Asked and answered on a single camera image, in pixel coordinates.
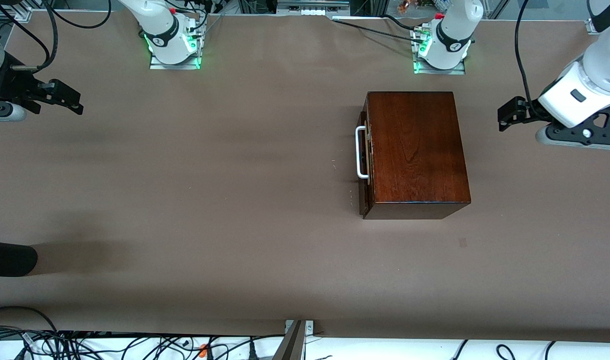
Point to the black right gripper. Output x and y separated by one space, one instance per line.
11 86

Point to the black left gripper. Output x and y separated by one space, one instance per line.
525 111

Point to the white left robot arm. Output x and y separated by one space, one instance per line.
454 35

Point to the white connector block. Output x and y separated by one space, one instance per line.
312 12

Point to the dark wooden cabinet box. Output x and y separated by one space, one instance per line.
414 150

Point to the copper coloured object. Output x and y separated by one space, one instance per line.
403 6

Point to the large table cover sheet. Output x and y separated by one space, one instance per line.
185 200

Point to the black rounded object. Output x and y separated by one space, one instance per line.
10 258

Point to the orange plug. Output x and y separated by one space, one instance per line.
203 350

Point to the grey metal strut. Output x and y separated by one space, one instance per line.
292 345

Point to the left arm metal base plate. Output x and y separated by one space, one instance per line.
439 71

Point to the aluminium frame profile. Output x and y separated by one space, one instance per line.
592 27
15 14

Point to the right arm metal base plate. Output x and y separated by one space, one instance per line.
175 66

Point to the grey metal rail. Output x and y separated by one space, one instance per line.
334 4

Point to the small metal bracket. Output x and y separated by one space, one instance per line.
309 327

